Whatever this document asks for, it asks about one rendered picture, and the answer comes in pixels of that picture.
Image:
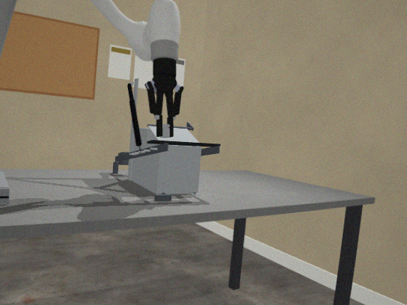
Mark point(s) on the light grey cylinder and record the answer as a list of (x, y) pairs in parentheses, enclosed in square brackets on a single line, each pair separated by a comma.
[(165, 131)]

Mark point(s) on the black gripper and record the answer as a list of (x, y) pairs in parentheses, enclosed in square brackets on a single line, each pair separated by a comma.
[(164, 77)]

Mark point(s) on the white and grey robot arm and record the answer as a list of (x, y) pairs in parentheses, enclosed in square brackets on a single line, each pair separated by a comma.
[(159, 39)]

